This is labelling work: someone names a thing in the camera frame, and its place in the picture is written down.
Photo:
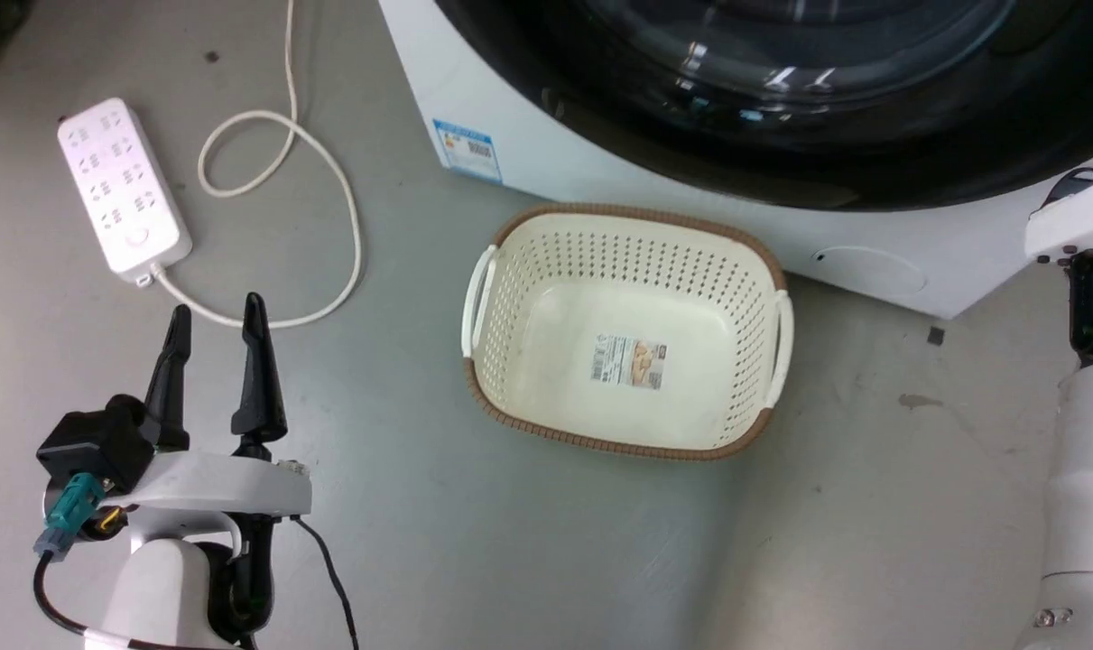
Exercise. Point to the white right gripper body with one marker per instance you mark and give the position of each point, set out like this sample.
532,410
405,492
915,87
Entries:
1079,221

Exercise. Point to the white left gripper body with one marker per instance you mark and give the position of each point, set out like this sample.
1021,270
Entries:
212,487

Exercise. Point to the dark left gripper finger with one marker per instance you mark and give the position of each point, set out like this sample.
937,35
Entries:
259,379
169,379

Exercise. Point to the black round washing machine door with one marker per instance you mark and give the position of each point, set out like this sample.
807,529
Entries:
781,99

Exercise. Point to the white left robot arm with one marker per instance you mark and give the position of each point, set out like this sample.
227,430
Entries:
167,591

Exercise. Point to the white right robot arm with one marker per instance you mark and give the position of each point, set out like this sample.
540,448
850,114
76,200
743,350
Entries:
1088,487

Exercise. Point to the white front-load washing machine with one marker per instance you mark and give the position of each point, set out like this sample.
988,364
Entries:
546,153

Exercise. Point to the small dark floor tape piece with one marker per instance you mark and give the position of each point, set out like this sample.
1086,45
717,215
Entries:
936,335

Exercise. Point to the white power strip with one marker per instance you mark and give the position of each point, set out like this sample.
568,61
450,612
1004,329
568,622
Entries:
122,185

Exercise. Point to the round white filter cover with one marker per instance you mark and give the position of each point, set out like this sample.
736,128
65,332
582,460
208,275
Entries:
869,269

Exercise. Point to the blue energy label sticker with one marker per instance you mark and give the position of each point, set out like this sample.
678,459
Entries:
467,151

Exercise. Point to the cream perforated laundry basket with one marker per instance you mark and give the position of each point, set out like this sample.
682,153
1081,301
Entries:
627,397

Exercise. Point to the printed product label sticker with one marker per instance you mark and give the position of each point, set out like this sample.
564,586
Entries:
628,362

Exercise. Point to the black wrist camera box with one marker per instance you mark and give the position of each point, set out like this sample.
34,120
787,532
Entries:
95,442

